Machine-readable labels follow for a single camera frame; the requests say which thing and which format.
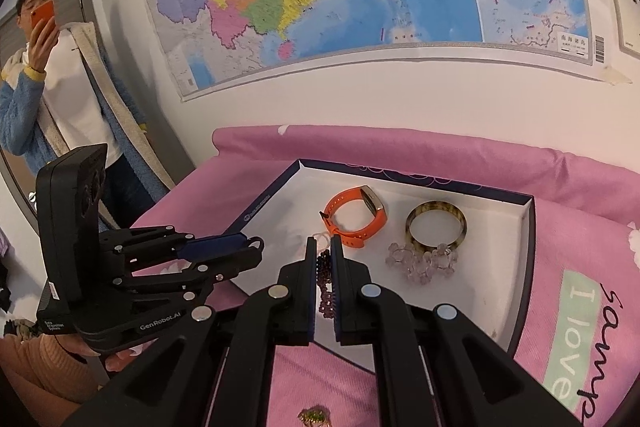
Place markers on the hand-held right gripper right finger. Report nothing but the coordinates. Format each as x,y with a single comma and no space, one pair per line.
339,307

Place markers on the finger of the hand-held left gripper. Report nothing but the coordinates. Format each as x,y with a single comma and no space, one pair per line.
200,274
215,244

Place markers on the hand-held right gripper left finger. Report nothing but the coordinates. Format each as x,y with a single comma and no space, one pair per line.
311,307

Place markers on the orange smart watch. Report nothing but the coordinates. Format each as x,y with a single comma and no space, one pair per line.
350,194

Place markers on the dark blue cardboard box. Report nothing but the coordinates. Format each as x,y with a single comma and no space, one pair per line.
475,297

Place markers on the tortoiseshell bangle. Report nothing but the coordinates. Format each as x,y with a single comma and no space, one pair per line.
435,205

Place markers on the person's left forearm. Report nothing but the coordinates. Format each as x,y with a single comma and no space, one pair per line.
40,372

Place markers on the person's left hand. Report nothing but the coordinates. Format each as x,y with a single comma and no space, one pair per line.
112,359

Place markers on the orange phone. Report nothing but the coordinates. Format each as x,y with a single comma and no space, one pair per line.
42,14

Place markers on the tape strip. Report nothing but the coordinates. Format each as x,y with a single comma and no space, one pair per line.
617,77

